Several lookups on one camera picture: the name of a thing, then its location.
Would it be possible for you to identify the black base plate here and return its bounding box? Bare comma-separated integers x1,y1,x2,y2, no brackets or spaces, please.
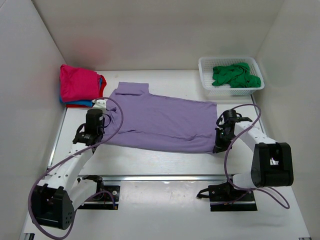
79,185,121,211
196,182,258,212

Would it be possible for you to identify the white plastic basket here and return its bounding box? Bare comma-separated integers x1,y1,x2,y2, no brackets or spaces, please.
198,56,265,99

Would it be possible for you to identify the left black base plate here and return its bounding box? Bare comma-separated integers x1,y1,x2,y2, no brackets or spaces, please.
79,185,121,211

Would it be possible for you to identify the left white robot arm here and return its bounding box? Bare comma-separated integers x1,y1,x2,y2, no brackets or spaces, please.
30,108,106,230

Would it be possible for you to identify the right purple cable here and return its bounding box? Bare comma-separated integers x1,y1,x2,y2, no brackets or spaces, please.
209,103,291,210

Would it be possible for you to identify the aluminium rail front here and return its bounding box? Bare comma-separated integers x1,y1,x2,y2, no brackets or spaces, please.
78,174,227,182

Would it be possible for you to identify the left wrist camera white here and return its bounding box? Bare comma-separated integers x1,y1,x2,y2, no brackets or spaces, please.
91,99,107,111

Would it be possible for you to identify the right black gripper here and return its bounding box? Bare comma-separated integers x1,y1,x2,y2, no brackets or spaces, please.
213,127,237,154

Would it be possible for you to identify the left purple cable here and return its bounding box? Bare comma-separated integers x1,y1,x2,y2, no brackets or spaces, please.
27,96,124,238

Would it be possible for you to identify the purple cable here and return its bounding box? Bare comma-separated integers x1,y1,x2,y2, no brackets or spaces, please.
209,103,291,210
27,96,124,238

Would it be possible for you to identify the folded pink t shirt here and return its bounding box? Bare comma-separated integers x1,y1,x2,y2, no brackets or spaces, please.
59,64,100,103

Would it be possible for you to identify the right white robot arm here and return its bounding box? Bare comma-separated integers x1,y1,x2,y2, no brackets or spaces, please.
208,109,294,204

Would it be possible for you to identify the purple t shirt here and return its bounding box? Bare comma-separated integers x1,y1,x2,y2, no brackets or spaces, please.
103,82,218,154

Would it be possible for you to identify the green t shirt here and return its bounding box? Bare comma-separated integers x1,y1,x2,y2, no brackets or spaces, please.
212,62,262,88

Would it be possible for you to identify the folded blue t shirt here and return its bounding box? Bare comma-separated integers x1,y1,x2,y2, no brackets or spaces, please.
58,76,104,107

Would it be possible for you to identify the folded red t shirt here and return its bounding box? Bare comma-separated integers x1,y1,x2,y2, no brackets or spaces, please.
65,73,108,109

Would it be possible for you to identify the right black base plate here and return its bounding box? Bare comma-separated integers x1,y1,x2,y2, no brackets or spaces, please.
196,182,258,212

